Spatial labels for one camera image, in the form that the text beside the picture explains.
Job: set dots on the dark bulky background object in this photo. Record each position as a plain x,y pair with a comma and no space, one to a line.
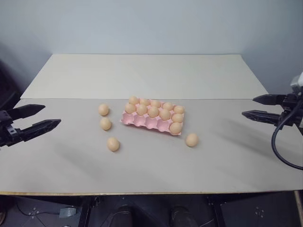
9,87

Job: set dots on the black panel with white dots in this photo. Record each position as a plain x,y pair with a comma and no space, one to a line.
258,212

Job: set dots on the beige egg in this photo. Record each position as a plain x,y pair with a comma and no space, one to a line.
175,128
156,103
134,99
153,112
165,114
105,124
145,102
192,140
103,109
141,110
113,144
130,108
177,117
179,109
167,106

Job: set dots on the wooden table leg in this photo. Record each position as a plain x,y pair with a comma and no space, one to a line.
298,202

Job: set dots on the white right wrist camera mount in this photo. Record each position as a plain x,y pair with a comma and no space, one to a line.
297,82

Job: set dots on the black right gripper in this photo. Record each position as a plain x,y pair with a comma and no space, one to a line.
292,111

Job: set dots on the grey foot pedal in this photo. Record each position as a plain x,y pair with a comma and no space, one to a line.
68,212

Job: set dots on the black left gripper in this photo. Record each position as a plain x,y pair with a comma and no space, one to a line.
8,132

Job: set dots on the black table frame leg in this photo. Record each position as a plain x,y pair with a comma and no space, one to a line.
88,211
214,211

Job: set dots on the pink egg tray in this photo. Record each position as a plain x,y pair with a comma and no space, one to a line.
142,121

